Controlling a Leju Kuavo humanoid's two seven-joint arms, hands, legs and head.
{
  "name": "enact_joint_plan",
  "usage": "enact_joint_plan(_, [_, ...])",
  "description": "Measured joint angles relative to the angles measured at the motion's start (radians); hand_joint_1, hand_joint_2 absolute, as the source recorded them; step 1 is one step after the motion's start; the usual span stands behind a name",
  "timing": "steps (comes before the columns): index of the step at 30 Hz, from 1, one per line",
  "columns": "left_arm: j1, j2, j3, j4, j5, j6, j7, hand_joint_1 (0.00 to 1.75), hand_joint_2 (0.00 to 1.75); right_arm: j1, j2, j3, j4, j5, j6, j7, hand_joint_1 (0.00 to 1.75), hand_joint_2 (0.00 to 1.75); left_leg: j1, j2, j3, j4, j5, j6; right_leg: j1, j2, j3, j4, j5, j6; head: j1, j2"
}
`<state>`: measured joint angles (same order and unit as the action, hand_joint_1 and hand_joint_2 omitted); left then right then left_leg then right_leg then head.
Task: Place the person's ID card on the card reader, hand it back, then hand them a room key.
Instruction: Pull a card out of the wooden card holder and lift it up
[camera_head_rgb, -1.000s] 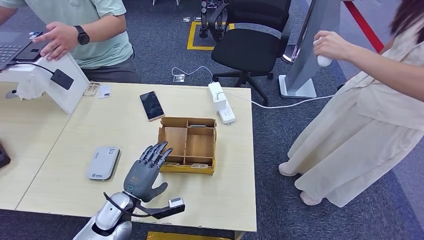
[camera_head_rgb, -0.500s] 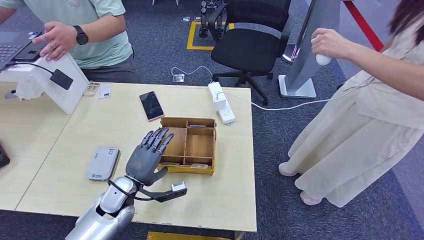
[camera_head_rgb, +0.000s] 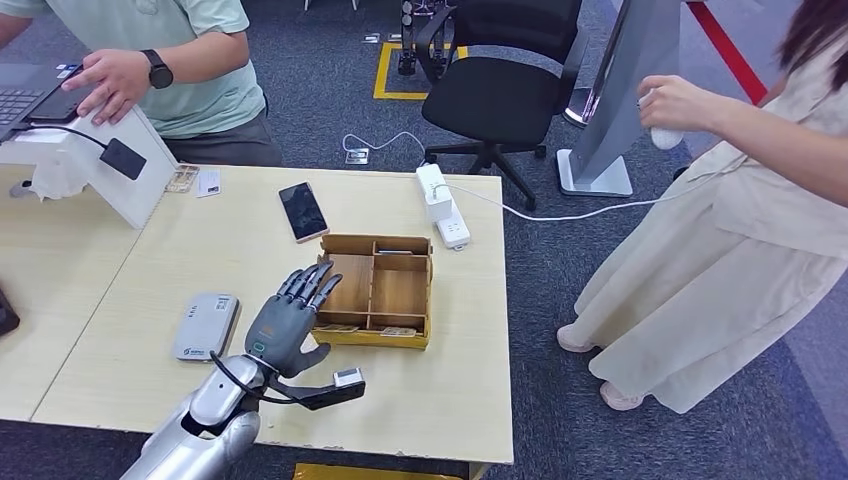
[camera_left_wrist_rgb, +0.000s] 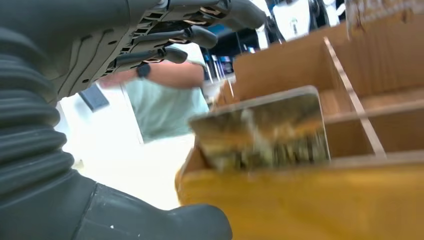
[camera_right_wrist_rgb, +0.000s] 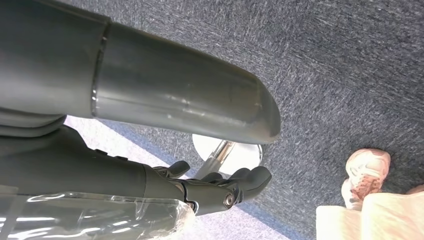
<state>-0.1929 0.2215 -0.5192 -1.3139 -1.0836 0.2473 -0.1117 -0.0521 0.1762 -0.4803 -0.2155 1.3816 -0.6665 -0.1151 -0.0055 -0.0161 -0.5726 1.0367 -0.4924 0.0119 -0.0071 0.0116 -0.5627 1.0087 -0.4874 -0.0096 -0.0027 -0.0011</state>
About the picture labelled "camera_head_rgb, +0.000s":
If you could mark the dark grey laptop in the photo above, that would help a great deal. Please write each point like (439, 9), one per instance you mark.
(20, 93)

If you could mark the black flat object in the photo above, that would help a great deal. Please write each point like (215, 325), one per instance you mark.
(8, 314)

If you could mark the silver floor socket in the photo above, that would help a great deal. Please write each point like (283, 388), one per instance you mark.
(357, 158)

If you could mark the person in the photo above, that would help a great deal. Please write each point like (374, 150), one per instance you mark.
(729, 278)
(185, 99)

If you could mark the pale pink sneaker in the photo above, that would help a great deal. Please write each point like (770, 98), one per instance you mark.
(619, 399)
(573, 339)

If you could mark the black wristwatch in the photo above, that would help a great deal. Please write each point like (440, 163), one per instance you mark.
(159, 69)

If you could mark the grey kiosk stand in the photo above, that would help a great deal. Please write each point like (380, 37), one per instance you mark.
(623, 99)

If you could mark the grey card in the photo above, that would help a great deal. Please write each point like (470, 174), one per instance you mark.
(394, 252)

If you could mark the yellow box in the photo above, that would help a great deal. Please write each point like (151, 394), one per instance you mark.
(371, 474)

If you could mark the small black round object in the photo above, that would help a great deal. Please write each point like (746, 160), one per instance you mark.
(680, 173)

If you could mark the person's left hand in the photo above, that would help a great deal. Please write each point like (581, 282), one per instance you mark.
(112, 76)
(679, 106)

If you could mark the black adapter box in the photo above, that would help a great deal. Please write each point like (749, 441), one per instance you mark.
(124, 159)

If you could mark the white charger plug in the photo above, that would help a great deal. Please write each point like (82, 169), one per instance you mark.
(438, 204)

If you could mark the yellow floor tape square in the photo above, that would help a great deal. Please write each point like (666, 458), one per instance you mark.
(383, 73)

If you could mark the person's left forearm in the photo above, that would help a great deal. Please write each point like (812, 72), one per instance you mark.
(205, 56)
(782, 146)

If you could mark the white display stand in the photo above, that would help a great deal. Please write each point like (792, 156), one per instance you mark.
(66, 159)

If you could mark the white power strip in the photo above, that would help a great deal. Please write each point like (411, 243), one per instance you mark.
(454, 232)

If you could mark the small grey round object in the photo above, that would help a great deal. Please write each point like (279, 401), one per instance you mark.
(22, 190)

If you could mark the white furniture legs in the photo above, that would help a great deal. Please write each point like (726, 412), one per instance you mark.
(308, 4)

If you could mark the white ID card with photo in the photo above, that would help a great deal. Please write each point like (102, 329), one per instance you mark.
(208, 183)

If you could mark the person's right forearm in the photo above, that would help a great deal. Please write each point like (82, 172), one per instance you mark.
(13, 30)
(774, 96)

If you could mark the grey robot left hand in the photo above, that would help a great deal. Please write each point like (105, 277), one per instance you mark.
(281, 328)

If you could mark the white handheld device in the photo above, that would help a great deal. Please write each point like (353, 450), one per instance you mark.
(666, 139)

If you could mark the wooden divided organizer box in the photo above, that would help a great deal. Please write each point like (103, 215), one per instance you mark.
(391, 291)

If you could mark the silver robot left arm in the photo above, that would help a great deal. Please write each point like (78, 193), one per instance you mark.
(192, 450)

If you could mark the grey-white card reader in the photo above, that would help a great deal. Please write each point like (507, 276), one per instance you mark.
(206, 328)

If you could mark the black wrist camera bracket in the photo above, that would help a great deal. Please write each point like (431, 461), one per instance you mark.
(324, 397)

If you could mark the black smartphone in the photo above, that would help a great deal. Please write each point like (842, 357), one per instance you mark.
(303, 212)

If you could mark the black office chair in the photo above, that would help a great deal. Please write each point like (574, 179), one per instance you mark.
(490, 99)

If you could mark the red floor tape line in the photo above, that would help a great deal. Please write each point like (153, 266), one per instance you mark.
(725, 46)

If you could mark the black metal frame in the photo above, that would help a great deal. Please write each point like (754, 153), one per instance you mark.
(406, 40)

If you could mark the crumpled white paper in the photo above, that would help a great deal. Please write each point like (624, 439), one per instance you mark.
(56, 185)

